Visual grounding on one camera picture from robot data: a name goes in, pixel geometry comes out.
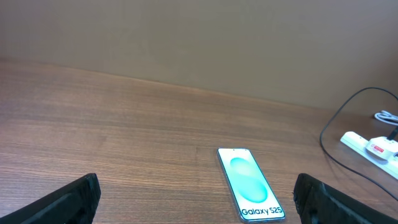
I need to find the white power strip cord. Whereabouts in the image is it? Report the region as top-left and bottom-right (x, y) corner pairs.
(374, 110), (398, 126)

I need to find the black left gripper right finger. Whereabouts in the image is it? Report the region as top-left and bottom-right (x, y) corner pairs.
(293, 173), (397, 224)

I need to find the white power strip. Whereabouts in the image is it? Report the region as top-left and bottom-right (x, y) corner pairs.
(340, 131), (397, 179)

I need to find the black USB charging cable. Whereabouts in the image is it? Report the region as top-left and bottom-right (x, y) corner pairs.
(319, 86), (398, 202)

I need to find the white charger plug adapter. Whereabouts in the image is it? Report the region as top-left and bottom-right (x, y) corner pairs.
(365, 136), (397, 161)

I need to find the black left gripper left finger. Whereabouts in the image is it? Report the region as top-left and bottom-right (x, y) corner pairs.
(1, 173), (101, 224)

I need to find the Galaxy S25 smartphone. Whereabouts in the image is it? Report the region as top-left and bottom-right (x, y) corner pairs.
(217, 148), (286, 223)

